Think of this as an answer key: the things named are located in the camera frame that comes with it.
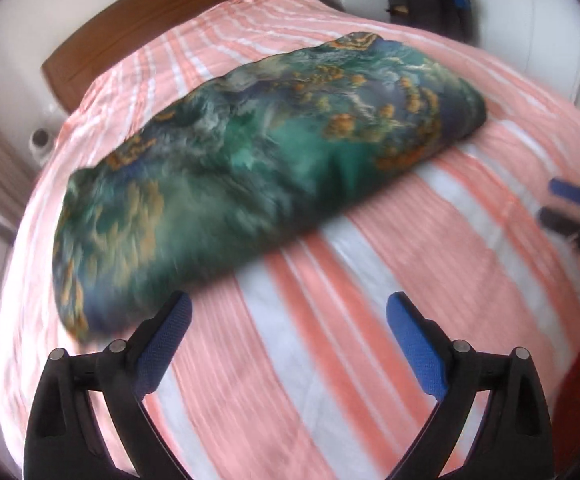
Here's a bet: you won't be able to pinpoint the pink striped bed sheet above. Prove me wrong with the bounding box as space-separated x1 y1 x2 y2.
0 0 580 479

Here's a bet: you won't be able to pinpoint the dark clothes with blue jacket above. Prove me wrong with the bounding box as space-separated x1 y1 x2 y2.
388 0 476 44

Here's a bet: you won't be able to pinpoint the brown wooden headboard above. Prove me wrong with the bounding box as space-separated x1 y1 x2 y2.
42 0 226 114

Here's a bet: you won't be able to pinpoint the white wardrobe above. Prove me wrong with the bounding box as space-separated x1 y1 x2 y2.
470 0 580 109

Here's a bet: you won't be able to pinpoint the green floral garment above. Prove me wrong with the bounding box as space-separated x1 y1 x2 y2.
52 32 486 342

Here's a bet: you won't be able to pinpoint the white round bedside device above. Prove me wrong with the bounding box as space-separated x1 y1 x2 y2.
28 128 57 168

